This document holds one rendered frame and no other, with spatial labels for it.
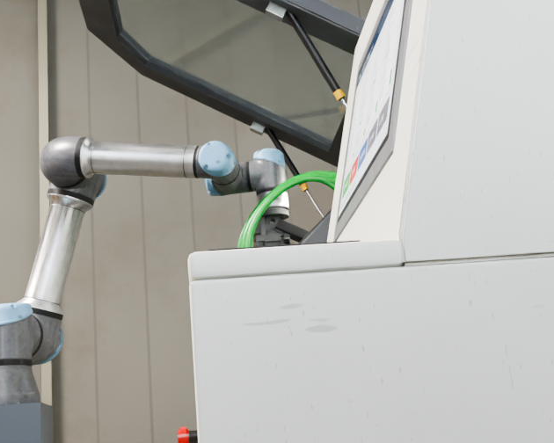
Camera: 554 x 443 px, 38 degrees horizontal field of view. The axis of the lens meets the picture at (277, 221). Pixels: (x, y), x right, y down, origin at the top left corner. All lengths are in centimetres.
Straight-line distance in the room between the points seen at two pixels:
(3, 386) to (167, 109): 220
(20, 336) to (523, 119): 127
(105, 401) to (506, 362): 277
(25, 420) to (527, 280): 120
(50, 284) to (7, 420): 37
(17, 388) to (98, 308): 174
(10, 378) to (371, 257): 116
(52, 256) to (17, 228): 166
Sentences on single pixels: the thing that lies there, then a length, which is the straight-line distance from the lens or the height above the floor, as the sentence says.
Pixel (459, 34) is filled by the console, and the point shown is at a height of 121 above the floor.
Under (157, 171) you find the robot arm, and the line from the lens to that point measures 186.
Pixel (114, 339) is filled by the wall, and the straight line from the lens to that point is 353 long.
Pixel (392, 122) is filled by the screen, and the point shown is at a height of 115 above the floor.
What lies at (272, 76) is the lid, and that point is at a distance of 208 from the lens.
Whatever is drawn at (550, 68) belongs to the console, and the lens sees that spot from 97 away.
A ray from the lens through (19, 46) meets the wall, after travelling 398.
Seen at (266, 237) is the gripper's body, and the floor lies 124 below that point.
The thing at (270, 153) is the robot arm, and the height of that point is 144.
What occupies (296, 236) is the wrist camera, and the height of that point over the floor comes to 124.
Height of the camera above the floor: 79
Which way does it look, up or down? 15 degrees up
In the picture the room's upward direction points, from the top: 5 degrees counter-clockwise
